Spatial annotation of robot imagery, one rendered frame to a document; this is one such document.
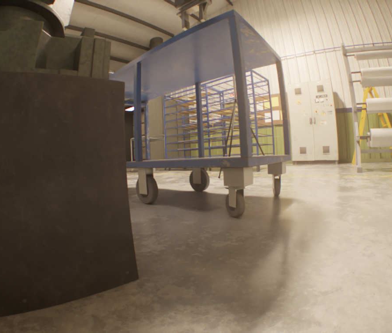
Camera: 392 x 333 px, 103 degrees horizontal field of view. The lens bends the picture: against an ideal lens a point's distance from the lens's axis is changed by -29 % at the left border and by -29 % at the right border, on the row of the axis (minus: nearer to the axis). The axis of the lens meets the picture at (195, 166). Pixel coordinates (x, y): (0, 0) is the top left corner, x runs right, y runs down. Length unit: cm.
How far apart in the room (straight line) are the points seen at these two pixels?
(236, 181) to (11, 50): 94
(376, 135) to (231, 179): 277
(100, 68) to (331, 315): 74
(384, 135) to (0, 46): 364
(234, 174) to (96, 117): 68
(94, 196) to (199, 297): 32
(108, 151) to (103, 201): 11
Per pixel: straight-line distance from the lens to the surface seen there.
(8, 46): 57
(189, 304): 49
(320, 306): 50
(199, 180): 189
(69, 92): 49
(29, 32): 58
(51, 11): 76
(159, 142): 706
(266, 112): 673
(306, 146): 564
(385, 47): 424
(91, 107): 50
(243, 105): 96
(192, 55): 153
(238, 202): 103
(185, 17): 158
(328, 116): 562
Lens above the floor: 31
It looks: 3 degrees down
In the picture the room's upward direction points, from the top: 3 degrees counter-clockwise
